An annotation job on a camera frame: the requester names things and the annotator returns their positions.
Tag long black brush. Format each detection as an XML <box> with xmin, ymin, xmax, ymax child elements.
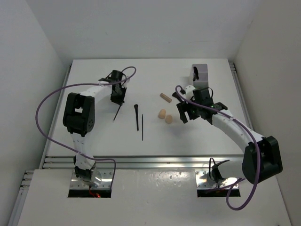
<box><xmin>172</xmin><ymin>92</ymin><xmax>182</xmax><ymax>102</ymax></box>

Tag beige sponge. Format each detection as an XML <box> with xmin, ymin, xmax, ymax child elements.
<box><xmin>165</xmin><ymin>114</ymin><xmax>173</xmax><ymax>124</ymax></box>
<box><xmin>158</xmin><ymin>109</ymin><xmax>166</xmax><ymax>119</ymax></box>

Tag tan cylinder stick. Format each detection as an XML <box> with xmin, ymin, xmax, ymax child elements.
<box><xmin>159</xmin><ymin>93</ymin><xmax>172</xmax><ymax>103</ymax></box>

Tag black fan brush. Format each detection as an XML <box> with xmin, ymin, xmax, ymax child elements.
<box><xmin>192</xmin><ymin>66</ymin><xmax>199</xmax><ymax>81</ymax></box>

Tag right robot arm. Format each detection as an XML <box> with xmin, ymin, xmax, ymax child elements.
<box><xmin>175</xmin><ymin>85</ymin><xmax>283</xmax><ymax>184</ymax></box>

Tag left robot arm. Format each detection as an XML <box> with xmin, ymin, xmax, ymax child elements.
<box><xmin>63</xmin><ymin>70</ymin><xmax>127</xmax><ymax>184</ymax></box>

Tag black angled brush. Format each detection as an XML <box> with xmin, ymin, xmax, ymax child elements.
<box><xmin>134</xmin><ymin>104</ymin><xmax>139</xmax><ymax>131</ymax></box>

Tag white compartment organizer box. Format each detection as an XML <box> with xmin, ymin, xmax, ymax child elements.
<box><xmin>189</xmin><ymin>64</ymin><xmax>209</xmax><ymax>89</ymax></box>

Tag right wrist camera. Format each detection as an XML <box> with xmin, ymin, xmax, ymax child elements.
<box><xmin>185</xmin><ymin>85</ymin><xmax>196</xmax><ymax>99</ymax></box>

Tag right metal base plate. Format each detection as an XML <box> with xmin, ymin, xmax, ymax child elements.
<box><xmin>195</xmin><ymin>169</ymin><xmax>238</xmax><ymax>190</ymax></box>

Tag metal base plate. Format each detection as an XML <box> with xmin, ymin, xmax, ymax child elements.
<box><xmin>69</xmin><ymin>168</ymin><xmax>113</xmax><ymax>190</ymax></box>
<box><xmin>195</xmin><ymin>169</ymin><xmax>238</xmax><ymax>190</ymax></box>

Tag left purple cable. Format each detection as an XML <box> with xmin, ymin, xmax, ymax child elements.
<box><xmin>35</xmin><ymin>66</ymin><xmax>137</xmax><ymax>186</ymax></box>

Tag aluminium rail front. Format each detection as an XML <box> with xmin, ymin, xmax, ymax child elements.
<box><xmin>42</xmin><ymin>154</ymin><xmax>245</xmax><ymax>170</ymax></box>

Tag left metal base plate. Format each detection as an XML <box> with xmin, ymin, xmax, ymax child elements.
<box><xmin>69</xmin><ymin>168</ymin><xmax>113</xmax><ymax>190</ymax></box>

